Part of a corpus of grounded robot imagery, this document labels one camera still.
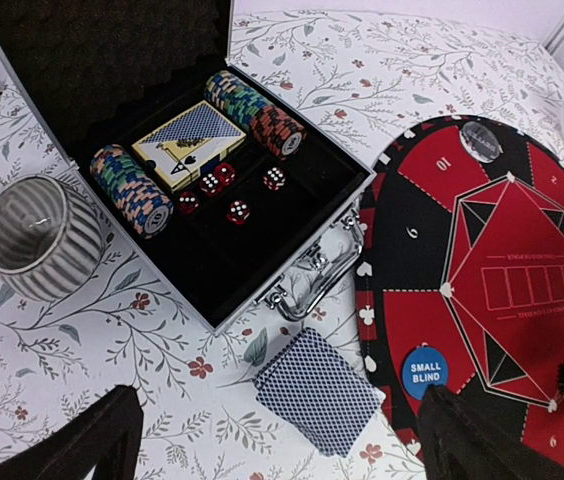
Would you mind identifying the clear dealer button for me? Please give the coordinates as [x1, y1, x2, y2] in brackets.
[459, 121, 503, 164]

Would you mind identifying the boxed playing card deck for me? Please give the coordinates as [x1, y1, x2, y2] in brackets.
[132, 100, 246, 193]

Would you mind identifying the aluminium poker chip case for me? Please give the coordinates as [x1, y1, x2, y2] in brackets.
[0, 1, 372, 329]

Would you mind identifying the left poker chip row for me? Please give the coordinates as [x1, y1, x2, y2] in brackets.
[90, 144, 173, 239]

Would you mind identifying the striped grey cup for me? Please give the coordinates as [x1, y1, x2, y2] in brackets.
[0, 175, 104, 301]

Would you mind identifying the right poker chip row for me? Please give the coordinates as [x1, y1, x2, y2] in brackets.
[204, 70, 306, 159]

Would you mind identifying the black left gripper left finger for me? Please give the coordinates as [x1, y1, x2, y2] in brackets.
[0, 385, 143, 479]

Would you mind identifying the blue small blind button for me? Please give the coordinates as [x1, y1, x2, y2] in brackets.
[401, 346, 450, 400]

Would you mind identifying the poker chip row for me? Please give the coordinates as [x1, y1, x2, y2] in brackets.
[90, 144, 173, 239]
[204, 70, 306, 159]

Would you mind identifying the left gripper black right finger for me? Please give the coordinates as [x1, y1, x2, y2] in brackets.
[417, 386, 564, 479]

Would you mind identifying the red dice set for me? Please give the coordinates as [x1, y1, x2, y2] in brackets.
[176, 162, 287, 229]

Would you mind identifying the round red black poker mat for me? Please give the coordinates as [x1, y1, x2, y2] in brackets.
[355, 115, 564, 464]

